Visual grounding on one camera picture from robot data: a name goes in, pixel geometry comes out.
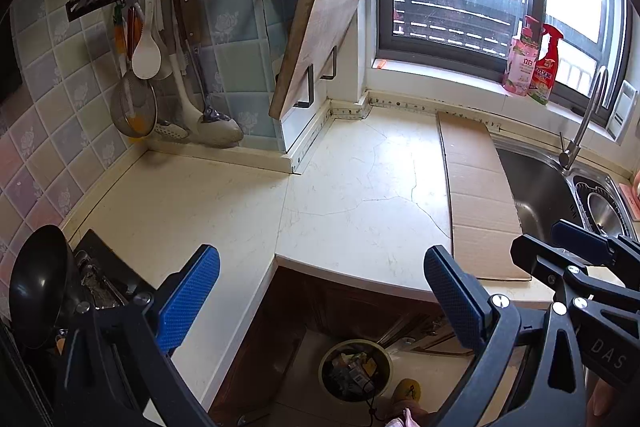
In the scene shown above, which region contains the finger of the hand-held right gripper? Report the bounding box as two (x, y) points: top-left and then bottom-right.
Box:
(550, 219), (640, 265)
(510, 234), (640, 313)

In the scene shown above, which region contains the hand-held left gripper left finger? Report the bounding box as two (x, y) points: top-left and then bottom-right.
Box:
(52, 244), (221, 427)

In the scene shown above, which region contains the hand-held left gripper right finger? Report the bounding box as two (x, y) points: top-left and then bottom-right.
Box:
(423, 245), (588, 427)

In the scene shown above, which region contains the round waste bin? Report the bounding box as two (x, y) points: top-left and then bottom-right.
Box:
(318, 339), (393, 403)

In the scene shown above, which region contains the person's right hand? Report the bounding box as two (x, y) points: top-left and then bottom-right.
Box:
(586, 379), (623, 427)

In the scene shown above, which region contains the steel drain basket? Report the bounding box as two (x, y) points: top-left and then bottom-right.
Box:
(572, 177), (626, 235)

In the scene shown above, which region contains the stainless steel sink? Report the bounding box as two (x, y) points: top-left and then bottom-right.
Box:
(492, 134), (640, 248)

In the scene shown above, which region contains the pink flat object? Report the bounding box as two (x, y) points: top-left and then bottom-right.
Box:
(620, 172), (640, 220)

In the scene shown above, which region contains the flat cardboard sheet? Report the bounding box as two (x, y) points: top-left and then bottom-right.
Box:
(436, 111), (532, 282)

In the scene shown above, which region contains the black gas stove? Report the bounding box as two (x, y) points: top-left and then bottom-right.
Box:
(70, 229), (156, 313)

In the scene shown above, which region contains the yellow slipper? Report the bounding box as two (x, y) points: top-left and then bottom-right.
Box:
(392, 379), (422, 408)

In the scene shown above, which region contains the steel faucet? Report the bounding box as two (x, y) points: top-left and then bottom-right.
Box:
(558, 66), (610, 170)

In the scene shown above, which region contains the black frying pan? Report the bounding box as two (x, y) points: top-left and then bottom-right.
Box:
(9, 224), (76, 350)

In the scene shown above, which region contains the steel ladle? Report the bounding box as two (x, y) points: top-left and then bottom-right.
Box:
(190, 47), (245, 145)

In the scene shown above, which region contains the red spray bottle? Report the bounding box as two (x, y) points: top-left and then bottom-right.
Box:
(528, 23), (565, 106)

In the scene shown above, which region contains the white rice paddle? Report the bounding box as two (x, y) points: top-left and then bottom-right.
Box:
(131, 0), (163, 81)

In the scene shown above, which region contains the dark slatted railing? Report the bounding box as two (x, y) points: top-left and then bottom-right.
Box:
(395, 0), (521, 58)

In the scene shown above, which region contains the wooden cutting board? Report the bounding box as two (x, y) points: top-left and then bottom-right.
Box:
(268, 0), (365, 122)

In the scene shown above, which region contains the black range hood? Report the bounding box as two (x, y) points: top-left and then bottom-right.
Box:
(0, 0), (23, 102)

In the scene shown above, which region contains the white wall socket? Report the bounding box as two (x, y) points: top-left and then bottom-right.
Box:
(605, 79), (638, 140)

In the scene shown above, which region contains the dark window frame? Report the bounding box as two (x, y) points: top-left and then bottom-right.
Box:
(375, 0), (640, 142)

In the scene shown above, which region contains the black wire board rack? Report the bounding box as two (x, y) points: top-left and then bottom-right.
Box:
(240, 0), (373, 108)

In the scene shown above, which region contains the orange handled peeler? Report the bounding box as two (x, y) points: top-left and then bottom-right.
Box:
(112, 2), (130, 78)

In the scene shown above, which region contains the brown handled knife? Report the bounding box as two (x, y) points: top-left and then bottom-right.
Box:
(171, 0), (187, 52)
(181, 0), (203, 50)

